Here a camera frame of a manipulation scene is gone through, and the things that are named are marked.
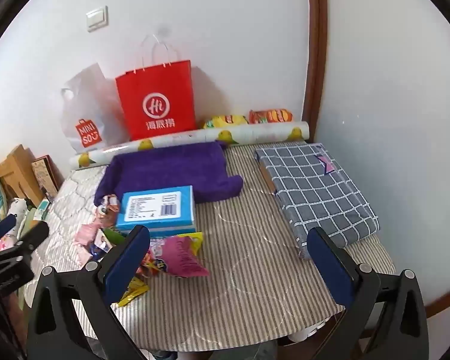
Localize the blue tissue pack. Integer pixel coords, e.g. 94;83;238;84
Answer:
115;185;197;239

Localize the white plastic bag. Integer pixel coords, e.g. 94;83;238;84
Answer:
60;63;130;151

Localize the grey plaid folded sheet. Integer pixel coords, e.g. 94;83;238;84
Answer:
255;142;380;260

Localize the green snack packet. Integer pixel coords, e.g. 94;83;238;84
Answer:
103;229;130;248

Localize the orange chip bag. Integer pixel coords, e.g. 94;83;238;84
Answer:
248;109;294;125

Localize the printed cardboard box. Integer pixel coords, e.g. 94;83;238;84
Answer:
32;155;62;199

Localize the red white cartoon snack packet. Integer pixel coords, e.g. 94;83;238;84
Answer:
97;194;121;229

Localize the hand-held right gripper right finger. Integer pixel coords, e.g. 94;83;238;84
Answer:
306;227;430;360

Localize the purple towel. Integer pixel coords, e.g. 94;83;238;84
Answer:
94;140;244;209

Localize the yellow chip bag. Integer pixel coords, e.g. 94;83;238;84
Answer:
203;114;249;130

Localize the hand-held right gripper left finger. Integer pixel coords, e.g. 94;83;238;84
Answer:
27;225;151;360

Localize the striped quilted mattress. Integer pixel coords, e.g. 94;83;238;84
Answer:
22;140;396;353

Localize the pear print paper roll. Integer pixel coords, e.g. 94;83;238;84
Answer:
68;121;311;169

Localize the small pink snack packet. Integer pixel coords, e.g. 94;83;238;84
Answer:
76;245;100;267
75;223;106;248

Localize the wooden furniture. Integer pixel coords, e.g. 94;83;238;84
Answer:
0;144;46;203

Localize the brown wooden door frame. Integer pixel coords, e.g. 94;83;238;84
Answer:
302;0;329;145

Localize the red paper bag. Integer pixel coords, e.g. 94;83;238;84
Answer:
115;34;197;141

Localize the large pink snack packet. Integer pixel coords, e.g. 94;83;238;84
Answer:
150;234;210;279

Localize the white spotted plush toy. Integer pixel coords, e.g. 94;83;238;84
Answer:
5;197;38;231

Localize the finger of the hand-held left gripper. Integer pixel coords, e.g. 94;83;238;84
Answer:
0;215;17;250
0;220;50;298

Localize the white light switch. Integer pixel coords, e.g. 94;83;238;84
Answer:
85;5;109;32

